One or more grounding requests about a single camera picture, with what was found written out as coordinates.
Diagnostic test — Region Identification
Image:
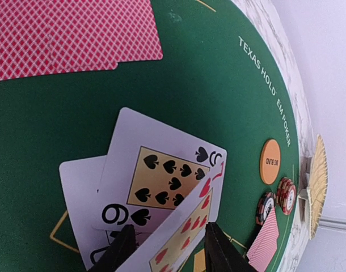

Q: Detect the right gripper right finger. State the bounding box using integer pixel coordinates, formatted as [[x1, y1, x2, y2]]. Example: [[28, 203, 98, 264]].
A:
[[204, 222, 256, 272]]

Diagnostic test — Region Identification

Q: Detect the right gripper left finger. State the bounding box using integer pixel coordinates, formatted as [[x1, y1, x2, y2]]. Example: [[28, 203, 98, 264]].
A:
[[88, 224, 136, 272]]

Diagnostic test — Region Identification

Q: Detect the seven of hearts card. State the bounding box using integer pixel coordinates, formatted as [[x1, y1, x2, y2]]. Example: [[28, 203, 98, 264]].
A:
[[118, 158, 226, 271]]

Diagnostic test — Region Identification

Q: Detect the brown chip stack top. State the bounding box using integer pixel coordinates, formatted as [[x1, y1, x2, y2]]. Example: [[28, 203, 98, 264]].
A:
[[255, 192, 276, 226]]

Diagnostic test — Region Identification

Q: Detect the queen of spades card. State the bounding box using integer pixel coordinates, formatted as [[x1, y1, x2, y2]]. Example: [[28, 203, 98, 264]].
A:
[[58, 155, 154, 271]]

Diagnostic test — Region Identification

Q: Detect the nine of spades card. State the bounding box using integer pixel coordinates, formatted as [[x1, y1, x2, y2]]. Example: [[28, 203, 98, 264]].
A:
[[92, 107, 226, 231]]

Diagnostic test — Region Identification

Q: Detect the orange chip stack top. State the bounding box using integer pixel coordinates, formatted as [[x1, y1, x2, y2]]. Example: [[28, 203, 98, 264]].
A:
[[276, 177, 296, 215]]

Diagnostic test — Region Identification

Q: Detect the orange big blind button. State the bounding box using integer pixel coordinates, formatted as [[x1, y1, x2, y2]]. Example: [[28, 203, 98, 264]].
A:
[[260, 139, 281, 185]]

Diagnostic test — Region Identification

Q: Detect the single red playing card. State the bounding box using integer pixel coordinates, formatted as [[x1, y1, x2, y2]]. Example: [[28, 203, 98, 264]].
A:
[[0, 1, 117, 81]]

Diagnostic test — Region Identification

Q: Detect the woven bamboo tray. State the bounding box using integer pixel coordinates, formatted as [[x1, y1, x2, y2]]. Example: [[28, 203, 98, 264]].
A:
[[307, 134, 328, 240]]

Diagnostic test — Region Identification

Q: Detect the round green poker mat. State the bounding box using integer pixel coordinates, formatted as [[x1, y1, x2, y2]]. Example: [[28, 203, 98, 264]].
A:
[[0, 1, 299, 271]]

